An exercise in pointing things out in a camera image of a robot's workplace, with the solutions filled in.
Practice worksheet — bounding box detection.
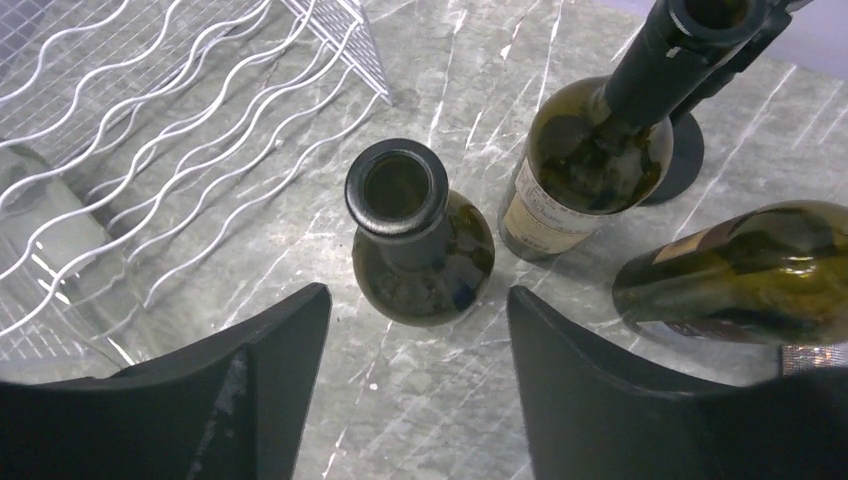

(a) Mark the dark green wine bottle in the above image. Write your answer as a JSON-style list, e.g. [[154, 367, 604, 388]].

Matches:
[[344, 138, 496, 328]]

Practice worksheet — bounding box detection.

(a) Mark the blue square glass bottle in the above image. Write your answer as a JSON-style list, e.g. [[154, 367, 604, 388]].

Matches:
[[779, 343, 847, 376]]

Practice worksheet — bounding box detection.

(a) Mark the olive wine bottle silver neck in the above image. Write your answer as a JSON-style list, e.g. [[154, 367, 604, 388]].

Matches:
[[612, 200, 847, 346]]

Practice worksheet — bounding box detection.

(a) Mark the white wire wine rack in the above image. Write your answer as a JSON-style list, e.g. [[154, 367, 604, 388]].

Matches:
[[1, 1, 390, 376]]

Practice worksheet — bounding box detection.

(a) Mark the wine bottle with cream label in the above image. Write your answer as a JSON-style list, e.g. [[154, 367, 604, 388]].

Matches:
[[498, 1, 769, 261]]

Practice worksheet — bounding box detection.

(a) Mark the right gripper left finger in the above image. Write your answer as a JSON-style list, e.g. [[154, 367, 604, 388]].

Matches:
[[1, 283, 332, 479]]

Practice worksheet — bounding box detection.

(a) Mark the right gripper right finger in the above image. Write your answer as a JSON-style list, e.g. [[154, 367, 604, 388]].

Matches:
[[507, 286, 847, 479]]

